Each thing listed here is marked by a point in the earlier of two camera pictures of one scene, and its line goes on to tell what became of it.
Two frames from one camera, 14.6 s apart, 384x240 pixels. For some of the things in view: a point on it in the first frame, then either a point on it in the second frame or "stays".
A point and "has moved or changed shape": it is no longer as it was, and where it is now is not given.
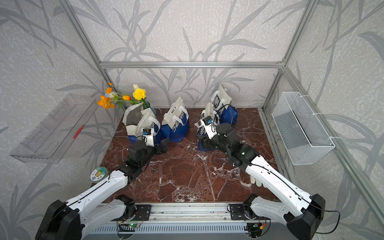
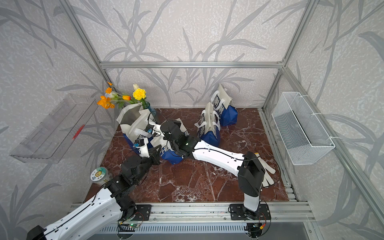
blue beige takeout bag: [135, 120] has moved or changed shape
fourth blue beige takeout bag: [225, 110] stays
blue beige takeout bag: [175, 123] to [159, 142]
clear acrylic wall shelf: [49, 139] stays
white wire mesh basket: [306, 138] stays
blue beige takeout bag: [209, 111] stays
